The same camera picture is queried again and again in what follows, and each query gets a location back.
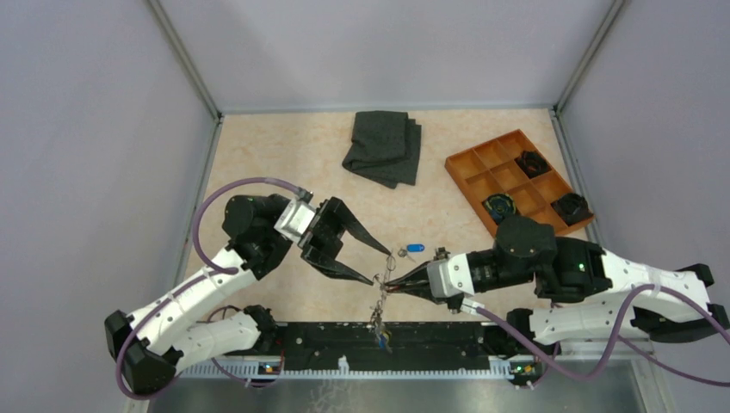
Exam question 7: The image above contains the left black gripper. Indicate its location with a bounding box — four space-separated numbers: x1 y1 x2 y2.
292 196 391 287

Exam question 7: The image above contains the small blue tag with ring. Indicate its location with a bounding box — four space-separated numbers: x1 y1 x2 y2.
397 243 425 262

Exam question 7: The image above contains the metal key holder plate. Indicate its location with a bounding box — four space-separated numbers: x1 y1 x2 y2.
371 255 397 324

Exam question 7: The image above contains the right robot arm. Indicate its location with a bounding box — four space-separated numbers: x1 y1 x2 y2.
386 216 729 354

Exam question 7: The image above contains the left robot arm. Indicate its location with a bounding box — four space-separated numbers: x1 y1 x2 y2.
104 194 390 398

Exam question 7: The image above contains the silver key pair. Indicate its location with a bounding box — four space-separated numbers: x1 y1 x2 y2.
368 305 393 354

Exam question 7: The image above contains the dark grey folded cloth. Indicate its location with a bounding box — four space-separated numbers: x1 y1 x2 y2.
342 110 422 189

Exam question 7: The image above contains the blue yellow rolled tie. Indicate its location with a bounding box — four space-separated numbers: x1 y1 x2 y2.
482 193 520 225

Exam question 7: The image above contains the orange compartment tray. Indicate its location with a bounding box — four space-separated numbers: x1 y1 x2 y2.
444 129 595 236

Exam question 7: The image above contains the black rolled belt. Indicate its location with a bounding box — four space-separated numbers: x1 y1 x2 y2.
515 151 552 179

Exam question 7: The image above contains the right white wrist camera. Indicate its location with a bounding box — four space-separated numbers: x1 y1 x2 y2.
426 253 475 299

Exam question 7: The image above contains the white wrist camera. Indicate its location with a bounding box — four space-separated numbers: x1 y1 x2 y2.
426 253 475 299
274 200 316 243

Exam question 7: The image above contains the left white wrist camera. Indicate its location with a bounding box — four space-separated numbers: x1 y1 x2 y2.
274 200 316 243

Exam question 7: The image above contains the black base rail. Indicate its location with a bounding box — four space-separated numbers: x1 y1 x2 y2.
240 322 542 376

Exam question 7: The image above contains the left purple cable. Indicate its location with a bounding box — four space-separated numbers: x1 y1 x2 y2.
115 176 312 401

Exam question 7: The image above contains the black rolled strap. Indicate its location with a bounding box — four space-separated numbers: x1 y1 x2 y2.
550 192 593 225

